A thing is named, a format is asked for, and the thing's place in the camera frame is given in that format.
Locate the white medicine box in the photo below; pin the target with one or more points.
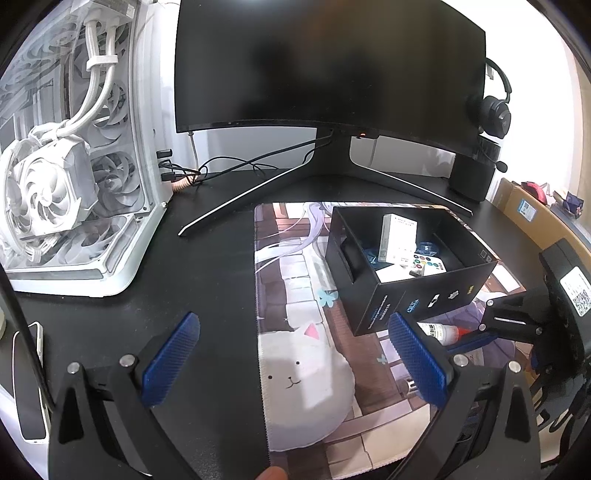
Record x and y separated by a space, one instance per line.
397 235

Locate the black monitor stand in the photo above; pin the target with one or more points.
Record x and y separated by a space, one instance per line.
332 157

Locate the black headset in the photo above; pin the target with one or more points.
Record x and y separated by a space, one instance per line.
494 110

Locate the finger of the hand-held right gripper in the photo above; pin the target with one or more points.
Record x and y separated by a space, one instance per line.
512 318
482 345

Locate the black desktop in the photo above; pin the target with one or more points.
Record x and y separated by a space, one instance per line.
207 277

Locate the black storage box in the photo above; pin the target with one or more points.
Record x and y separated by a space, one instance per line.
415 304

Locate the printed desk mat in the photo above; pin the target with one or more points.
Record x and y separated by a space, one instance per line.
300 277

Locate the red object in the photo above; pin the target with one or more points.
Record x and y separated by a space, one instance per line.
535 190

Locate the black curved monitor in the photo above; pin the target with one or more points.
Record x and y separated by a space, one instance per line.
323 60

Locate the black speaker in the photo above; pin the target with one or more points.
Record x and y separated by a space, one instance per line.
471 180

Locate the white computer case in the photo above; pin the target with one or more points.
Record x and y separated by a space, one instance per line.
55 184

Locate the small dark item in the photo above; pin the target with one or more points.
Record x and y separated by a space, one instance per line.
570 202

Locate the person's left hand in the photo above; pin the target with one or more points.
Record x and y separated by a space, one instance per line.
272 474

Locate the white-edged phone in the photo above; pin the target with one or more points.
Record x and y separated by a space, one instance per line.
30 392

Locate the white red-capped dropper bottle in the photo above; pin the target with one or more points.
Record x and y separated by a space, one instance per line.
436 332

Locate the cardboard box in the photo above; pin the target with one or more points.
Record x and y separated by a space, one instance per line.
512 203

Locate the blue bottle with white cap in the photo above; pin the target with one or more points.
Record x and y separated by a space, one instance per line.
427 247

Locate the white card with coloured dots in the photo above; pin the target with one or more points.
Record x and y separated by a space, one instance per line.
429 267

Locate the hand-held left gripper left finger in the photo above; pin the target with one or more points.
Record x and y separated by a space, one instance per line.
171 360

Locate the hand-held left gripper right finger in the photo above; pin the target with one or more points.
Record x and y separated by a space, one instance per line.
418 364

